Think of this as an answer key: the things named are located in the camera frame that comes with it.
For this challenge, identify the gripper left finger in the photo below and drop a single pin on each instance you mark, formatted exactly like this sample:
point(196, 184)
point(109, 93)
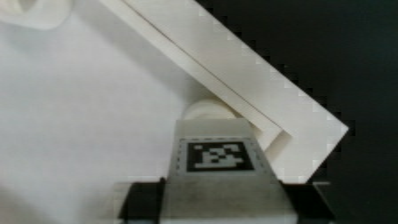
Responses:
point(143, 203)

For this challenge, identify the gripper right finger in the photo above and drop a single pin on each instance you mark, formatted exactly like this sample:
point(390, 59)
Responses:
point(310, 204)

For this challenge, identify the white table leg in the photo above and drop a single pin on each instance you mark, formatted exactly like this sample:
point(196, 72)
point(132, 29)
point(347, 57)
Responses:
point(223, 189)

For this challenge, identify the white square table top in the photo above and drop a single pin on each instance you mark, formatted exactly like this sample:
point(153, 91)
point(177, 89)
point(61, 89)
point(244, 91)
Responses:
point(93, 94)

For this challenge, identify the white L-shaped obstacle fence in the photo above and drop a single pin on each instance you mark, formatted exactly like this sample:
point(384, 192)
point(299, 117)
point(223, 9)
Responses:
point(313, 129)

